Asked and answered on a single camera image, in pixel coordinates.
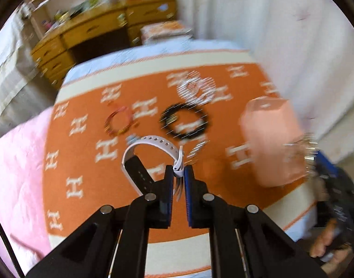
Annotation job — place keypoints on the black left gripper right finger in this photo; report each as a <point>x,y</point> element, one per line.
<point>244,242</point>

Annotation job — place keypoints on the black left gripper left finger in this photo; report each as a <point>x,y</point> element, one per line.
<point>113,242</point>

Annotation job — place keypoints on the pearl hook earring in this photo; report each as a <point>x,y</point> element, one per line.
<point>198,147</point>

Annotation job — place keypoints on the pink smart watch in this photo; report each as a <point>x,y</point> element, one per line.
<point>147,158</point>

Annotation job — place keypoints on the pink jewelry tray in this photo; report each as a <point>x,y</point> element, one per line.
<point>271,129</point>

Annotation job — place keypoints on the blue flower brooch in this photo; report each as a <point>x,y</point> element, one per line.
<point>131,139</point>

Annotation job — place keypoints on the person's right hand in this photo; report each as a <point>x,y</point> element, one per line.
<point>339,259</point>

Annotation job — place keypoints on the pink blanket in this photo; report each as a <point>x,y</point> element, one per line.
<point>22,213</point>

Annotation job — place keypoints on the white floral curtain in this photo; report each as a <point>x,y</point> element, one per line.
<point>307,49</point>

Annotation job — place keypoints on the white lace covered furniture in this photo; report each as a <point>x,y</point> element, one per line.
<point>24,92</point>

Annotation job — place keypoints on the light blue bed sheet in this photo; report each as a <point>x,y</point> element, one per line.
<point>144,51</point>

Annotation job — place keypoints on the wooden desk with drawers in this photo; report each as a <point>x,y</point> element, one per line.
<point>96,32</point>

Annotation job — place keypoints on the printed cardboard box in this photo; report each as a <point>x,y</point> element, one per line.
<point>163,31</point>

